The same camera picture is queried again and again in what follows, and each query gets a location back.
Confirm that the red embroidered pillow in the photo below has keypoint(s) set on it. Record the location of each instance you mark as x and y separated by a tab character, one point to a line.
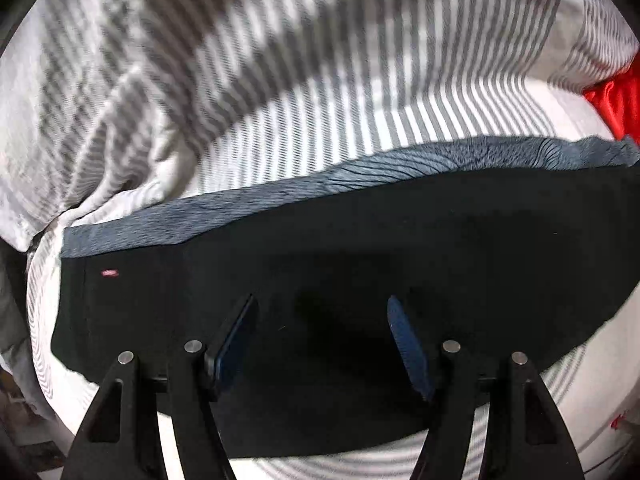
617	101

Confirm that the grey striped duvet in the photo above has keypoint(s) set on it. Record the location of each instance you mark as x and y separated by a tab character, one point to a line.
112	106

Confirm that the white bed mattress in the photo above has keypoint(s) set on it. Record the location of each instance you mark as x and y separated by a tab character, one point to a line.
590	383

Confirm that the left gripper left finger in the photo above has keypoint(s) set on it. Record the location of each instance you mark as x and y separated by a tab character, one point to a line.
119	437

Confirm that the grey padded jacket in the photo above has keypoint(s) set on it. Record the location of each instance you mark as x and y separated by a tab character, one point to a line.
16	346

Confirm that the black blue patterned garment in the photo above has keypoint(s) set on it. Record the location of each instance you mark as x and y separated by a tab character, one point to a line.
502	244

